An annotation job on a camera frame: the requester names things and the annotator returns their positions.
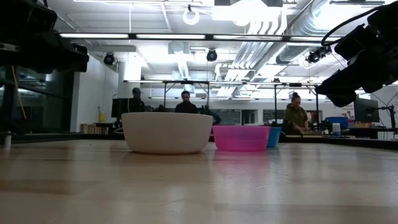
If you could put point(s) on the white plastic container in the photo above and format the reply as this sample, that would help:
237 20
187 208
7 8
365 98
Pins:
336 128

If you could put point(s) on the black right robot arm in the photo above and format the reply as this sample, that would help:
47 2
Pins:
385 11

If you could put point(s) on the blue storage bin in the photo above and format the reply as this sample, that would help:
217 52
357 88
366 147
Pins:
337 122

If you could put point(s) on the small white post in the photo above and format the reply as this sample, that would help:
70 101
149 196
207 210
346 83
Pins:
7 140

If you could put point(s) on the overhead black frame bar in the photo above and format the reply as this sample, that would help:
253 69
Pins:
202 36

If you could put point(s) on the person in dark top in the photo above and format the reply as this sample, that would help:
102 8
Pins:
186 104

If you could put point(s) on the translucent magenta plastic bowl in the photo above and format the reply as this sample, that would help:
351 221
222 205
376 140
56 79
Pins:
241 138

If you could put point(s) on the person with cap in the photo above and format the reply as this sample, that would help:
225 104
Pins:
136 101

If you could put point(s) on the black metal frame rig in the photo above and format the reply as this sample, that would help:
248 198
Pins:
275 102

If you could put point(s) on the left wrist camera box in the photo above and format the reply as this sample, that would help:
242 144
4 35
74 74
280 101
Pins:
25 15

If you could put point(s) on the black background workbench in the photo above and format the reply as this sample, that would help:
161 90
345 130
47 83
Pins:
342 140

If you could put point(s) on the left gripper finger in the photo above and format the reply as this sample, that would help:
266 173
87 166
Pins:
77 59

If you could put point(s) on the dark monitor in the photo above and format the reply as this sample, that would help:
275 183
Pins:
119 108

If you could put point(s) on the large cream bowl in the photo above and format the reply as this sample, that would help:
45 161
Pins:
167 132

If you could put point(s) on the blue plastic bowl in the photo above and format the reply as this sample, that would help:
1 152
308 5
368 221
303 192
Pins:
275 137

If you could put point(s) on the black ceiling camera cluster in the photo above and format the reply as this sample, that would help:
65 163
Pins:
317 54

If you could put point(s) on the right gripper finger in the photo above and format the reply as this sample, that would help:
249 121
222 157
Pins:
335 91

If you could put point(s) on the yellow bottle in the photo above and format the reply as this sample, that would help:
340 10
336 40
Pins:
102 116

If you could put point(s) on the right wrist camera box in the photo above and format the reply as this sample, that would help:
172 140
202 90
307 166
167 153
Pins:
353 42

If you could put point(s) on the black computer monitor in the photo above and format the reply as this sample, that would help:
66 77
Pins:
366 110

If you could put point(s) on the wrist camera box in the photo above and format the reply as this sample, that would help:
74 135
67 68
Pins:
25 15
353 42

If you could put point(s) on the person with hair bun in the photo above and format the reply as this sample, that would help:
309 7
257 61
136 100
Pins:
295 116

